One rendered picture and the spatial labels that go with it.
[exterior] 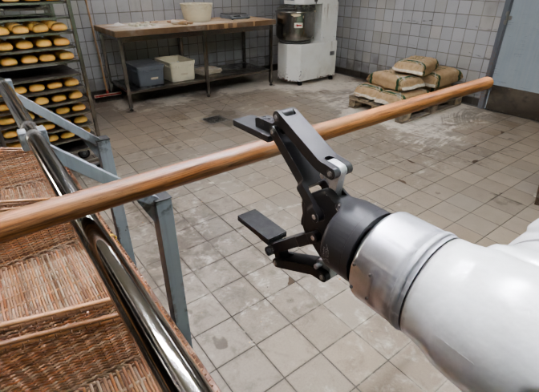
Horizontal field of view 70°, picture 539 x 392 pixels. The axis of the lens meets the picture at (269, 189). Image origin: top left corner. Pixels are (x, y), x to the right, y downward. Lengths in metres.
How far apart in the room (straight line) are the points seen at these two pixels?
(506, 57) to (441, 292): 5.08
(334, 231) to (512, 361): 0.16
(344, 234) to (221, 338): 1.55
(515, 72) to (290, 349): 4.27
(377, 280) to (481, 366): 0.09
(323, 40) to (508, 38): 2.38
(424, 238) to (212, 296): 1.78
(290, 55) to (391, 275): 5.59
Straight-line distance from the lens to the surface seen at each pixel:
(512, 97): 5.33
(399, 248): 0.32
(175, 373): 0.31
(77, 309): 1.00
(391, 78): 4.68
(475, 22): 5.50
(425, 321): 0.30
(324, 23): 6.11
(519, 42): 5.27
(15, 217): 0.47
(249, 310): 1.96
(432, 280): 0.30
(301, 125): 0.39
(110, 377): 1.08
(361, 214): 0.35
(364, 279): 0.33
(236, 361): 1.78
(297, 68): 5.87
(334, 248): 0.35
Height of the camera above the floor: 1.42
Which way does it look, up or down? 29 degrees down
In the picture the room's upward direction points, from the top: straight up
